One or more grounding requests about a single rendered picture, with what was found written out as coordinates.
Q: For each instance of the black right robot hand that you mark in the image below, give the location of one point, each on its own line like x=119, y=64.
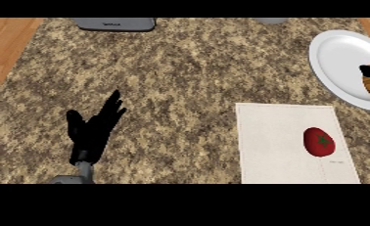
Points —
x=365, y=71

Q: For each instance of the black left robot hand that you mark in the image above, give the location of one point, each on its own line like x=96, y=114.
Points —
x=94, y=128

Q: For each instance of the brown croissant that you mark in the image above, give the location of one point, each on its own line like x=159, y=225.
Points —
x=368, y=84

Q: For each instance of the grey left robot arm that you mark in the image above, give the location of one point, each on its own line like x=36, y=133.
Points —
x=84, y=174

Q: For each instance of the white round plate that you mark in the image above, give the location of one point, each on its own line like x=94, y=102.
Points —
x=338, y=63

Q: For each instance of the white rectangular placemat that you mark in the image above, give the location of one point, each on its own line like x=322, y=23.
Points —
x=290, y=145

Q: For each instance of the red tomato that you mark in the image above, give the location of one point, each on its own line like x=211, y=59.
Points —
x=319, y=142

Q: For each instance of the grey round object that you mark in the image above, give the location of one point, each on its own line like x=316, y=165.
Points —
x=272, y=20

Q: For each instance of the dark grey flat appliance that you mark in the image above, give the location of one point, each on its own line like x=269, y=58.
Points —
x=116, y=24

